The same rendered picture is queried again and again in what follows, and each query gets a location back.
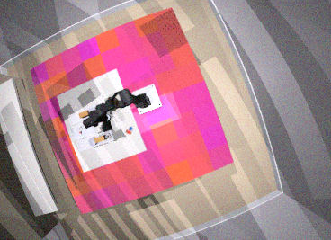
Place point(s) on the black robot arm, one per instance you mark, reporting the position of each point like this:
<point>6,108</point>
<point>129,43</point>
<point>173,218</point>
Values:
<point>127,98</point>

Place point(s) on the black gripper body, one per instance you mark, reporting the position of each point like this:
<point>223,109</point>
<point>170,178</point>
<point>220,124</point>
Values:
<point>107,126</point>

